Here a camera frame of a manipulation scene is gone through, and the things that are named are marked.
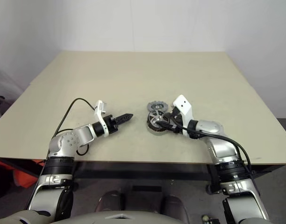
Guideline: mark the dark rounded shape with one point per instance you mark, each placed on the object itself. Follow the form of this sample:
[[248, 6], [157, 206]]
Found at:
[[110, 201]]

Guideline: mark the silver rotor disc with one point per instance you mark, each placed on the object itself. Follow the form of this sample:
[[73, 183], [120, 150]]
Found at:
[[153, 117]]

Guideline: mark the black device with white knob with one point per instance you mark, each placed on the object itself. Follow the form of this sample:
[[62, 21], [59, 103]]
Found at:
[[212, 221]]

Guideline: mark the black table frame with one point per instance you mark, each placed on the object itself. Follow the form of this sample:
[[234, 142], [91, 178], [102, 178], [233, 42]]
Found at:
[[133, 169]]

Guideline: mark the silver robot torso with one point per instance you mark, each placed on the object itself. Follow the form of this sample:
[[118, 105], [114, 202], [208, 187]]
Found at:
[[119, 220]]

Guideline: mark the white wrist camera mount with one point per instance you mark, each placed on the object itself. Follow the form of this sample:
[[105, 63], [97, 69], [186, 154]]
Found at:
[[182, 105], [99, 108]]

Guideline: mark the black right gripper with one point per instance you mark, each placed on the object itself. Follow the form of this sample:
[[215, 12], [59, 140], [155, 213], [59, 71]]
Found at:
[[176, 121]]

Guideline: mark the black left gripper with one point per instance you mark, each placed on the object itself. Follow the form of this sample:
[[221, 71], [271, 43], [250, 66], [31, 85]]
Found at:
[[111, 124]]

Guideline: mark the orange object under table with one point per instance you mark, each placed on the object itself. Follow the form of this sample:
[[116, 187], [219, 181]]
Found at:
[[23, 179]]

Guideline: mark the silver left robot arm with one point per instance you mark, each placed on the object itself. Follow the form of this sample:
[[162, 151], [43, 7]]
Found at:
[[70, 140]]

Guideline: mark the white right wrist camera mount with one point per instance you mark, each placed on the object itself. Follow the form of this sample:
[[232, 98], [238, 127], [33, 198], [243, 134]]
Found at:
[[182, 105]]

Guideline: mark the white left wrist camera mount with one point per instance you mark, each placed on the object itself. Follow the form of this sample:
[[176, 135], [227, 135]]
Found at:
[[99, 108]]

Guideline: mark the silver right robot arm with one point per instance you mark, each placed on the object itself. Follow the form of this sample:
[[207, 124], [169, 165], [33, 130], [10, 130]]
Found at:
[[222, 149]]

